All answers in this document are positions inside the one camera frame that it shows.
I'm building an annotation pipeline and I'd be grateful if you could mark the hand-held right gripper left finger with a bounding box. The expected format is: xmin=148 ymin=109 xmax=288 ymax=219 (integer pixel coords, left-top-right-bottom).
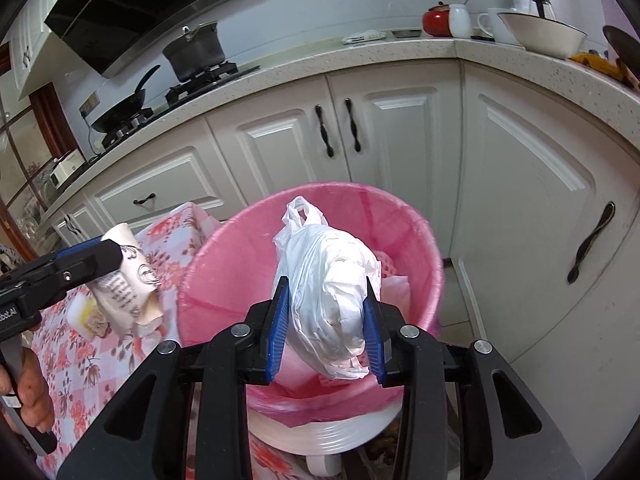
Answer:
xmin=56 ymin=276 xmax=292 ymax=480

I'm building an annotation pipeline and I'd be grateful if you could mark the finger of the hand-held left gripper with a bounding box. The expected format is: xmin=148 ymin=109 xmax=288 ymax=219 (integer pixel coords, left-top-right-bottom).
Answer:
xmin=55 ymin=239 xmax=124 ymax=289

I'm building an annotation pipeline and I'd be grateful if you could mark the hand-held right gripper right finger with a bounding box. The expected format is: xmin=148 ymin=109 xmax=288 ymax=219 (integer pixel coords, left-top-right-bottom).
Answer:
xmin=363 ymin=276 xmax=586 ymax=480

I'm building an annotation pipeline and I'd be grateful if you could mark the crushed printed paper cup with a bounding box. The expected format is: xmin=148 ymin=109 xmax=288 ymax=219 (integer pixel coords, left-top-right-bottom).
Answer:
xmin=87 ymin=224 xmax=166 ymax=336

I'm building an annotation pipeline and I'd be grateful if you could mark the white plastic bag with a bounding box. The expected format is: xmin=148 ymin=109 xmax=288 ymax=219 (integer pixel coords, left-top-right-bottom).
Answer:
xmin=272 ymin=196 xmax=383 ymax=381

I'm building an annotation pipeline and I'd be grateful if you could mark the pink foam fruit net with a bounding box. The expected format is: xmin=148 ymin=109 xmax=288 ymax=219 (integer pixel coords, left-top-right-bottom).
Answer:
xmin=377 ymin=250 xmax=401 ymax=278

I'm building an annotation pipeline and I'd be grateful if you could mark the trash bin with pink liner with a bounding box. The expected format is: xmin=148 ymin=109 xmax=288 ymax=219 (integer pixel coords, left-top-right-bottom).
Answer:
xmin=176 ymin=183 xmax=446 ymax=476

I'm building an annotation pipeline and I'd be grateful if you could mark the person's left hand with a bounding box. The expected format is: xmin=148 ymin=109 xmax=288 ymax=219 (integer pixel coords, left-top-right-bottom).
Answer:
xmin=19 ymin=347 xmax=55 ymax=435

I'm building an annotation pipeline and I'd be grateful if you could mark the white cabinet door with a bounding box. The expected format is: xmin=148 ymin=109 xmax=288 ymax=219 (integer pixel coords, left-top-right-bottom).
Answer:
xmin=327 ymin=62 xmax=461 ymax=256
xmin=457 ymin=65 xmax=640 ymax=411
xmin=52 ymin=202 xmax=98 ymax=246
xmin=205 ymin=102 xmax=346 ymax=221

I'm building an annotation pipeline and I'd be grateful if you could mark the yellow sponge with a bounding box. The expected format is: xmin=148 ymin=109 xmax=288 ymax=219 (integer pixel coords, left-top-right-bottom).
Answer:
xmin=72 ymin=300 xmax=113 ymax=340

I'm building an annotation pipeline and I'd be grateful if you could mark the white kitchen appliance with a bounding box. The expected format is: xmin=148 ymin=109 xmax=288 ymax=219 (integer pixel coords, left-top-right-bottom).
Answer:
xmin=50 ymin=149 xmax=86 ymax=186

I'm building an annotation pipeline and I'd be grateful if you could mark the pink floral tablecloth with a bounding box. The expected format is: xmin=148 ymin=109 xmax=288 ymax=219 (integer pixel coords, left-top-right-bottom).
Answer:
xmin=30 ymin=201 xmax=306 ymax=480

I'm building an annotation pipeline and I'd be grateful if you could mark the white cabinet drawer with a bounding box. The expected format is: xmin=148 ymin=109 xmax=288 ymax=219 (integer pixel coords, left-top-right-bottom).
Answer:
xmin=92 ymin=147 xmax=228 ymax=221

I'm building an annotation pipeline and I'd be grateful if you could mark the wooden framed glass door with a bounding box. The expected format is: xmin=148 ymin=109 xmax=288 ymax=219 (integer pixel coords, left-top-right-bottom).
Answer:
xmin=0 ymin=40 xmax=76 ymax=261

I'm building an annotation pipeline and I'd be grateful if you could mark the black wok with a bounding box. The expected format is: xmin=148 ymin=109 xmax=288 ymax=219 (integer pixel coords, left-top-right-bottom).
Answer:
xmin=91 ymin=64 xmax=162 ymax=133

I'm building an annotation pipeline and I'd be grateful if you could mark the black gas stove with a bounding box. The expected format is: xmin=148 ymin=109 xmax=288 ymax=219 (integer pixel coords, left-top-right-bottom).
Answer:
xmin=95 ymin=60 xmax=261 ymax=153

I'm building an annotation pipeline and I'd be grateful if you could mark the white upper cabinet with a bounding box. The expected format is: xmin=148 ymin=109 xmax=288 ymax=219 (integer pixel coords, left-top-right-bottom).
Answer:
xmin=7 ymin=10 xmax=51 ymax=96

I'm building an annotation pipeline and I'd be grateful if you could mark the black cooking pot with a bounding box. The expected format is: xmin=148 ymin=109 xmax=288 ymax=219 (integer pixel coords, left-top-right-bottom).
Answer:
xmin=162 ymin=21 xmax=226 ymax=82

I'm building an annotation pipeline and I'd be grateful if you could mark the black range hood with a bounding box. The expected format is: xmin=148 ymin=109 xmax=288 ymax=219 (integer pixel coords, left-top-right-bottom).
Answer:
xmin=44 ymin=0 xmax=256 ymax=78

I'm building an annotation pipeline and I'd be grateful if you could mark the white packet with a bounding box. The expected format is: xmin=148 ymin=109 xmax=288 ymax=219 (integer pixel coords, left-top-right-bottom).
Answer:
xmin=342 ymin=30 xmax=387 ymax=44

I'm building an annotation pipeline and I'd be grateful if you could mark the red jar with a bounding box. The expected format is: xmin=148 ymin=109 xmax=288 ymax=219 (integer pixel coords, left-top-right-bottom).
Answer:
xmin=422 ymin=1 xmax=453 ymax=37

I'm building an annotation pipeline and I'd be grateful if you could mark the white jar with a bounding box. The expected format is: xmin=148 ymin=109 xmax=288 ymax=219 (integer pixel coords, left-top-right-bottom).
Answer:
xmin=448 ymin=0 xmax=475 ymax=39

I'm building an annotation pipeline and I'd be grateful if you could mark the white mug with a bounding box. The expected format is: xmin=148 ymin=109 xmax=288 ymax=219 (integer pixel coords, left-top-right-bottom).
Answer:
xmin=477 ymin=7 xmax=521 ymax=45

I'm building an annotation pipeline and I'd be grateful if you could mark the white bowl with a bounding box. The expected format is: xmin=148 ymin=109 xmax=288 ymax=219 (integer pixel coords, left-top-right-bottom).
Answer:
xmin=497 ymin=11 xmax=588 ymax=61

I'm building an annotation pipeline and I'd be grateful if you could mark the orange cloth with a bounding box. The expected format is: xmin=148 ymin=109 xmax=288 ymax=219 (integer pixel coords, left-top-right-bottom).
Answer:
xmin=570 ymin=50 xmax=626 ymax=81

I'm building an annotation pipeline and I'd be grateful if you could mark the dark round pan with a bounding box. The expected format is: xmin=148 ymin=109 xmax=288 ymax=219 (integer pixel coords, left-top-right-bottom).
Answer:
xmin=602 ymin=25 xmax=640 ymax=88

